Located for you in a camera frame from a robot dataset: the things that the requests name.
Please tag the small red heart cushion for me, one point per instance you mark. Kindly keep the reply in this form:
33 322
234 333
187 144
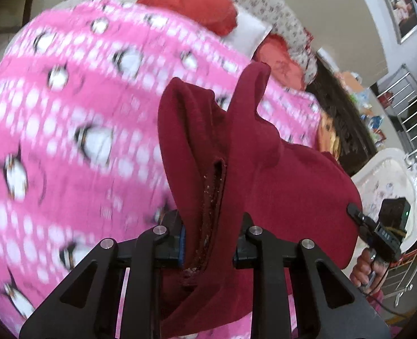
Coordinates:
279 60

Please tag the pink penguin blanket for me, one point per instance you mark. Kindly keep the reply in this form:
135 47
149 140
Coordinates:
53 113

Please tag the large red heart cushion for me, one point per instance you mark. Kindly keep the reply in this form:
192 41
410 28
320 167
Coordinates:
194 0

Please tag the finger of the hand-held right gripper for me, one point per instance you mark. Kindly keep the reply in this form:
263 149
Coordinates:
358 215

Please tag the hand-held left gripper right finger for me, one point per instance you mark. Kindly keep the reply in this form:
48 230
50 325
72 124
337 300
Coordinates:
243 250

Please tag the maroon fleece sweater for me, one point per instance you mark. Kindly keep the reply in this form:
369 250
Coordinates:
264 169

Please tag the steel rack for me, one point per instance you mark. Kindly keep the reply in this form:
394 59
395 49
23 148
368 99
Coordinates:
404 74

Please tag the pile of colourful packets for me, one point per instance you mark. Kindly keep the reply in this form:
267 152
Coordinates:
367 113

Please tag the framed wall picture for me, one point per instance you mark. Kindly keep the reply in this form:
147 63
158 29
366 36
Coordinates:
400 7

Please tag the white pillow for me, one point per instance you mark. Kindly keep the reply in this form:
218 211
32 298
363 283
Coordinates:
249 31

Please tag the person's right hand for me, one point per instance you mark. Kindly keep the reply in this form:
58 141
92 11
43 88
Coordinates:
362 268

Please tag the dark carved wooden headboard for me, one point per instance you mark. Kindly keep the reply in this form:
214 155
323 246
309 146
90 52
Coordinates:
339 113

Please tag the orange cartoon blanket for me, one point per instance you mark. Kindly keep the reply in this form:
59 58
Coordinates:
326 134

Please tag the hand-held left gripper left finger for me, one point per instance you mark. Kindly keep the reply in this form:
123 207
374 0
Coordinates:
183 243

